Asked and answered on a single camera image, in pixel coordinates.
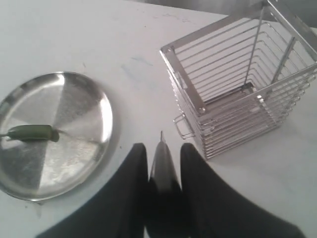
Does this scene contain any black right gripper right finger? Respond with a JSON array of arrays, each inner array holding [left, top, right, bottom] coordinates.
[[180, 143, 305, 238]]

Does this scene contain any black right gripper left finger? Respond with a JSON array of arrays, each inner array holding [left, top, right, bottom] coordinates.
[[38, 143, 148, 238]]

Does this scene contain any black handled serrated knife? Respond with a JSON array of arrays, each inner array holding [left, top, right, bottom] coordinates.
[[145, 131, 195, 238]]

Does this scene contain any green cucumber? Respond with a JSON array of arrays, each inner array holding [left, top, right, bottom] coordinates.
[[0, 125, 59, 142]]

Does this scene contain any round steel plate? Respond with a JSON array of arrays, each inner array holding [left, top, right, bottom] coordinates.
[[0, 72, 113, 202]]

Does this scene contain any wire metal utensil holder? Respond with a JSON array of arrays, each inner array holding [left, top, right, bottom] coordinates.
[[160, 0, 317, 159]]

